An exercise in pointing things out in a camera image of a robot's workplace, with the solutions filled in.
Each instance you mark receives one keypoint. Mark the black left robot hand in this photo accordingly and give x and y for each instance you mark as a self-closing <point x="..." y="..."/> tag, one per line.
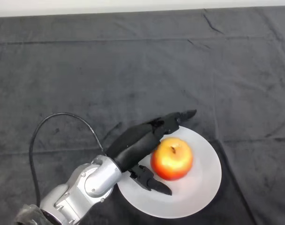
<point x="137" y="145"/>

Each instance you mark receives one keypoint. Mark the red yellow apple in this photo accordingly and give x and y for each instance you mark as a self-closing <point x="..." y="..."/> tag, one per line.
<point x="172" y="159"/>

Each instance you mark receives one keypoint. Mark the black table cloth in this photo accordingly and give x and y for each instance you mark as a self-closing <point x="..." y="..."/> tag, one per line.
<point x="142" y="70"/>

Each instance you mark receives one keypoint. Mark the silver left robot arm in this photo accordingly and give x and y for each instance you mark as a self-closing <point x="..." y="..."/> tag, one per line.
<point x="83" y="187"/>

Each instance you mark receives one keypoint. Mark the round white plate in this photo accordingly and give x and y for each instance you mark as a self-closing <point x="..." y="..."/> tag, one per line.
<point x="194" y="187"/>

